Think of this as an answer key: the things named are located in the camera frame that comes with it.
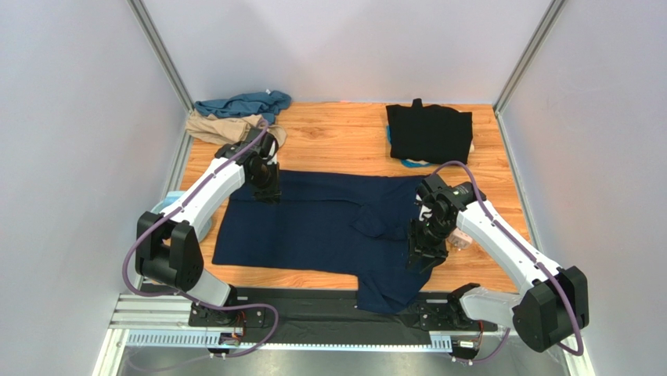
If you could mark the right aluminium corner post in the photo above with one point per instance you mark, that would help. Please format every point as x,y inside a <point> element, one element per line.
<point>546,23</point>

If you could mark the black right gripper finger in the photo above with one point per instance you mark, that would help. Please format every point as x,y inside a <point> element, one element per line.
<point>431,256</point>
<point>415,255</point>

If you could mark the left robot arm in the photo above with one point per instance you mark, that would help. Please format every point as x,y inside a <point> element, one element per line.
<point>167,248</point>

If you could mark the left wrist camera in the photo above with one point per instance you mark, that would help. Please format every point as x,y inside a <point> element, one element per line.
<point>265,145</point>

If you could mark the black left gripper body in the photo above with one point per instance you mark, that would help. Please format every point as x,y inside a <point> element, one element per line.
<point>268,178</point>

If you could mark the folded black t shirt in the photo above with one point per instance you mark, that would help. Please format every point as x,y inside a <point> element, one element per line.
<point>433,134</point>

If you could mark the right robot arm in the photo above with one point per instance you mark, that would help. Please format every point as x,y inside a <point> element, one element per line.
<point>551,303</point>

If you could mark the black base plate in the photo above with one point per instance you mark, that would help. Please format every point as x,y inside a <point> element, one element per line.
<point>331,317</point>

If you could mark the left aluminium corner post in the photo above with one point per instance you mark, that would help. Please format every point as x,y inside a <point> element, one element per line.
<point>160,50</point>

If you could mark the aluminium front rail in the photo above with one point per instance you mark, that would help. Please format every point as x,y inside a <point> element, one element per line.
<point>143,339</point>

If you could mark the teal blue t shirt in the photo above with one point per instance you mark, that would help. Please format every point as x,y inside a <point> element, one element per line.
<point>267,104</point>

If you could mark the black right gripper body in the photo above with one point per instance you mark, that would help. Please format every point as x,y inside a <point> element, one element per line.
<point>423,241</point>

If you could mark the beige t shirt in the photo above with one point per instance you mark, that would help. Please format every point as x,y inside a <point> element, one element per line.
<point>221,131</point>

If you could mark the white cube adapter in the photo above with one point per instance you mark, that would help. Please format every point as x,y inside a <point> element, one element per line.
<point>459,240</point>

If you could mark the navy blue t shirt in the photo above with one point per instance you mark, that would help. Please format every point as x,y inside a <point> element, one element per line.
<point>335,223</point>

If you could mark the light blue round device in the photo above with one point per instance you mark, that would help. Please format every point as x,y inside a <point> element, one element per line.
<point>170,198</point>

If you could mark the aluminium corner post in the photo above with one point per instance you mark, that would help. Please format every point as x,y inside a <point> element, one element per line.
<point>546,23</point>
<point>160,50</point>

